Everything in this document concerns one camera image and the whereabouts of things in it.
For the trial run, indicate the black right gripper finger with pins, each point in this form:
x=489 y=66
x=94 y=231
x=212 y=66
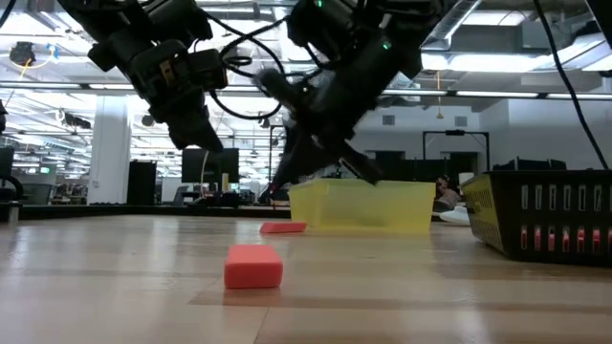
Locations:
x=356 y=162
x=294 y=160

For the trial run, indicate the black gantry frame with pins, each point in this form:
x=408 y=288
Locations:
x=454 y=132

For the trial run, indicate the person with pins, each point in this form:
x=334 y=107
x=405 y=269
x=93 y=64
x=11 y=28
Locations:
x=447 y=193

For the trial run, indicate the silver air duct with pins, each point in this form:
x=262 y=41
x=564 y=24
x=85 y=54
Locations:
x=454 y=19

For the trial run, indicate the black metal table frame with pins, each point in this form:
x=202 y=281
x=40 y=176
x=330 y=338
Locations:
x=95 y=211

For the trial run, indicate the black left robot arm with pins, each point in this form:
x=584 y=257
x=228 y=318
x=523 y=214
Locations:
x=119 y=19

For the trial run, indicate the yellow ceiling pendant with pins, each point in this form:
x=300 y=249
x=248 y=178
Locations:
x=438 y=114

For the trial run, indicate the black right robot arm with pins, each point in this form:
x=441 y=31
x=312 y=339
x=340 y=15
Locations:
x=363 y=19

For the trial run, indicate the black monitor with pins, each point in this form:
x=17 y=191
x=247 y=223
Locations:
x=210 y=165

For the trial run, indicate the black cabinet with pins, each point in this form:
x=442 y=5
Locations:
x=141 y=184

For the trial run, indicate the black mesh basket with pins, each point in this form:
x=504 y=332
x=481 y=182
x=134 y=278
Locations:
x=550 y=220

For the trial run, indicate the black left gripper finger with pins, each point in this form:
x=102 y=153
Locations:
x=203 y=131
x=178 y=129

